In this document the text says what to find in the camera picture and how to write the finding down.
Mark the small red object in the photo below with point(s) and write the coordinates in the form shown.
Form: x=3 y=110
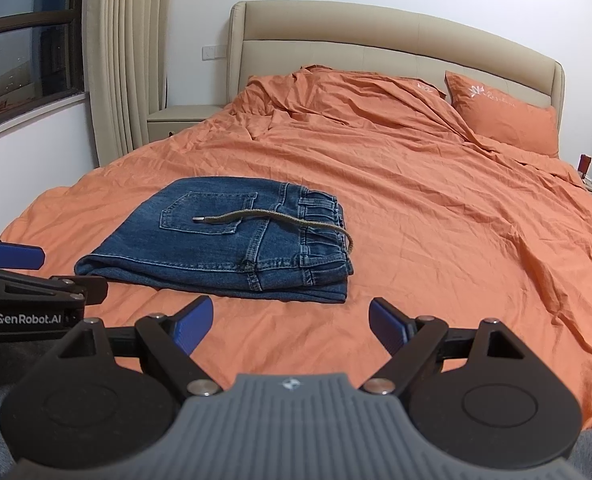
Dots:
x=584 y=164

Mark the orange duvet bed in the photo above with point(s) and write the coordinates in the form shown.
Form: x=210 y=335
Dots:
x=426 y=235

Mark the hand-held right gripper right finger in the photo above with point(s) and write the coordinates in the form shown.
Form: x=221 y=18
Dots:
x=388 y=327

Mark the beige curtain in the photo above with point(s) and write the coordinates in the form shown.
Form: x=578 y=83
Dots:
x=125 y=60

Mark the white wall socket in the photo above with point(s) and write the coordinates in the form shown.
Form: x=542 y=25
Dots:
x=214 y=51

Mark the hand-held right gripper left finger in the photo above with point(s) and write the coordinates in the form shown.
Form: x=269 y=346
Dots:
x=190 y=327

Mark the beige padded headboard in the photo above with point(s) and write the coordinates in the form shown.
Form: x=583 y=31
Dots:
x=351 y=35

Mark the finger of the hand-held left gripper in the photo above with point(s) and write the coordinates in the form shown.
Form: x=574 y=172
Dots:
x=18 y=256
x=80 y=290

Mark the dark framed window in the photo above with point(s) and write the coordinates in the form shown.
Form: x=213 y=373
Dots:
x=25 y=50

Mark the blue denim pants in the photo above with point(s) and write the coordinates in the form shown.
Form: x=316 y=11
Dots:
x=215 y=250

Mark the orange pillow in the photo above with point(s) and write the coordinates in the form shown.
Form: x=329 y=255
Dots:
x=506 y=115

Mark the beige nightstand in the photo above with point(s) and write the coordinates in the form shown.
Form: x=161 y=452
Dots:
x=180 y=115

